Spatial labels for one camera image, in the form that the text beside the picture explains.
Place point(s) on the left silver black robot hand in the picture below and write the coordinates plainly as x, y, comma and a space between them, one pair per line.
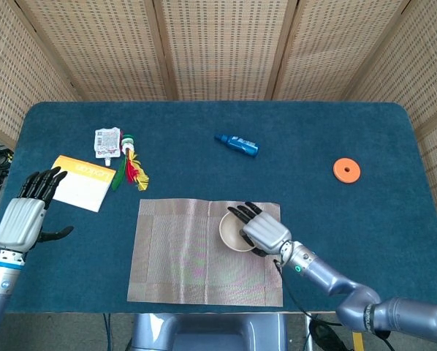
19, 223

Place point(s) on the white round bowl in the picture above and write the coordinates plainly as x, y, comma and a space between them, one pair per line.
229, 235

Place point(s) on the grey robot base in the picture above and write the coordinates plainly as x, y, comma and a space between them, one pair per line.
211, 331

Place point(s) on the orange disc with hole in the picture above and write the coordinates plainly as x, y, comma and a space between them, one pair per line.
339, 175

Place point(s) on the yellow and white book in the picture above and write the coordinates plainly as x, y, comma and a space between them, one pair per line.
83, 186

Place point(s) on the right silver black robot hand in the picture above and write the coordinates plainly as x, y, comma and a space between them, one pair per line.
266, 232

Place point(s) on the colourful feather shuttlecock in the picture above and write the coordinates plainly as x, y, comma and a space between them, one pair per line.
131, 170

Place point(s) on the blue felt table cover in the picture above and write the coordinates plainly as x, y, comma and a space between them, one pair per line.
313, 226

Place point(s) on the white spouted food pouch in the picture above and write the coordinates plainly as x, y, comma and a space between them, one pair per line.
107, 142

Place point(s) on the beige woven placemat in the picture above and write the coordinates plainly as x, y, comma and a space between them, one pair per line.
174, 252

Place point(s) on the woven wicker folding screen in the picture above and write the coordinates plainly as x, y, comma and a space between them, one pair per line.
222, 47

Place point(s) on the blue spray bottle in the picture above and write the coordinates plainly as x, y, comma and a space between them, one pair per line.
240, 144

